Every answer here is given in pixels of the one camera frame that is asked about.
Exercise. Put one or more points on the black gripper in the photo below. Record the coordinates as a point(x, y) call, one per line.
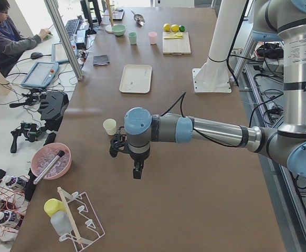
point(139, 158)

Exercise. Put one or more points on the cream yellow cup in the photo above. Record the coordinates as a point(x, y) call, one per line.
point(110, 126)

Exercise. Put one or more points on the green cup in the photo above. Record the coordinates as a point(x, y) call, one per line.
point(132, 38)

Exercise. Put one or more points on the pink cup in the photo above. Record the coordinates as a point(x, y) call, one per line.
point(152, 37)

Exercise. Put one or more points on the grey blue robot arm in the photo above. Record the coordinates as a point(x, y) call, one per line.
point(273, 20)

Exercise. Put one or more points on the cream rectangular tray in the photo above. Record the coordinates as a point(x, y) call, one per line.
point(136, 79)

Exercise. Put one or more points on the metal tube scoop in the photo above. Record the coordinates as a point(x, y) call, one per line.
point(49, 167)

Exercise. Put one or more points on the translucent grey cup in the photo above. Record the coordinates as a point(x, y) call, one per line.
point(61, 223)

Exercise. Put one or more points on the yellow cup on rack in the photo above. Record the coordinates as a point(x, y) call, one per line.
point(52, 206)

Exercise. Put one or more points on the grey folded cloth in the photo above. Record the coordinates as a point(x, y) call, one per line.
point(100, 60)

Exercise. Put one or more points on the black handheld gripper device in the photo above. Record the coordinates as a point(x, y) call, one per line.
point(31, 132)

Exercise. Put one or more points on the wooden cutting board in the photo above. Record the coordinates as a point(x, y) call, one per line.
point(176, 46)

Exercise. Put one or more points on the blue teach pendant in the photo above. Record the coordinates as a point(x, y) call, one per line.
point(58, 54)
point(41, 75)

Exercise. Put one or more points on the yellow plastic knife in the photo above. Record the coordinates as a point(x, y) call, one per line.
point(169, 37)

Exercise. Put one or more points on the green bowl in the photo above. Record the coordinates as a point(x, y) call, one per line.
point(118, 30)

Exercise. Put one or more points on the wooden mug tree stand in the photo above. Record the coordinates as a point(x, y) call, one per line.
point(109, 27)

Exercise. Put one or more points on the whole yellow lemon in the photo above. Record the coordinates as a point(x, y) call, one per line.
point(166, 27)
point(174, 28)

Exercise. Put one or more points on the green lime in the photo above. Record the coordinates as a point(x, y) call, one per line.
point(182, 28)

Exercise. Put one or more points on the black computer mouse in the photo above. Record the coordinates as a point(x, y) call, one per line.
point(36, 55)

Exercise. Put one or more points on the black keyboard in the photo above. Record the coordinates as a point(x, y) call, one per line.
point(71, 26)

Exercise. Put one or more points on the seated person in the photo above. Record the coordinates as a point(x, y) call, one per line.
point(12, 43)

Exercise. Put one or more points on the white wire cup rack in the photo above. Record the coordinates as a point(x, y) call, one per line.
point(86, 226)

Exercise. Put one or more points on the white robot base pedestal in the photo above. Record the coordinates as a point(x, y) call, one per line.
point(213, 76)

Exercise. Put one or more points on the aluminium frame post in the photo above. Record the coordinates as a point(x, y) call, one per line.
point(53, 11)

